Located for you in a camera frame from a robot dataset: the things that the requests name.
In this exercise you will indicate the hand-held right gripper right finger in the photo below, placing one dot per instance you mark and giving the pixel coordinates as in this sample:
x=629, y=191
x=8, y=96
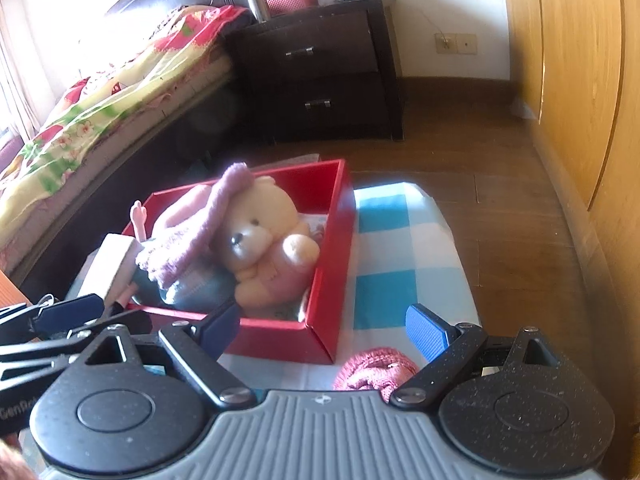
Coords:
x=425, y=332

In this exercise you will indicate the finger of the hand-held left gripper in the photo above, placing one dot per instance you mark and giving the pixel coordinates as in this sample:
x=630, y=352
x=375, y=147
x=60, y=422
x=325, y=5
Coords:
x=120, y=317
x=70, y=307

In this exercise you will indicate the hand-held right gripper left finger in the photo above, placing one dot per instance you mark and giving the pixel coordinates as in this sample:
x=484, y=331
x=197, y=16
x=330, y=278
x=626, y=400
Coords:
x=222, y=325

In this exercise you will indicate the white foam block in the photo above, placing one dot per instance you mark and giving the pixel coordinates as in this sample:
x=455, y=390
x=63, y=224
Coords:
x=115, y=265

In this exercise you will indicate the red cardboard box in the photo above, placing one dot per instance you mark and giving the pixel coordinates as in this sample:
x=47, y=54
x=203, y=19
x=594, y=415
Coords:
x=280, y=342

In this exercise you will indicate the pink knitted hat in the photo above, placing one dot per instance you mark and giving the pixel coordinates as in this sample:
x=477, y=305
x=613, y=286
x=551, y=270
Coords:
x=365, y=370

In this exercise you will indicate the cream bear plush toy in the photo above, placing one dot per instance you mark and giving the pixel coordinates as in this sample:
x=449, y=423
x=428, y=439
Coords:
x=265, y=220

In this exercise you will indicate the blue checkered tablecloth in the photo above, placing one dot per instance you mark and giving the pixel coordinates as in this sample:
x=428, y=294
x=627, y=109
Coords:
x=385, y=285

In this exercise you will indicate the pink pig plush toy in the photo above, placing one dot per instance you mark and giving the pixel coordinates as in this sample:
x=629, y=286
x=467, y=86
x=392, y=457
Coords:
x=172, y=220

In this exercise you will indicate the floral yellow blanket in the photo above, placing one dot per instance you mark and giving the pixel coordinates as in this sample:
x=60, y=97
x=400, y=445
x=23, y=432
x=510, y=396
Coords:
x=100, y=110

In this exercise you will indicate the beige curtain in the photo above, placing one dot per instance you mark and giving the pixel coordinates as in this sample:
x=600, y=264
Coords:
x=15, y=85

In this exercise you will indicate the dark nightstand drawer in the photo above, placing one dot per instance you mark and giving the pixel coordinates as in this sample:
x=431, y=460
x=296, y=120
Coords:
x=360, y=105
x=340, y=40

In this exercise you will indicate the dark wooden nightstand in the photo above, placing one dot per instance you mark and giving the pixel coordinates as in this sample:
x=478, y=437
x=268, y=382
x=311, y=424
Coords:
x=392, y=85

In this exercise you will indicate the light wooden wardrobe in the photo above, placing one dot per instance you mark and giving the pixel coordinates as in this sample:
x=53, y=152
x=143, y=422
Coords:
x=575, y=85

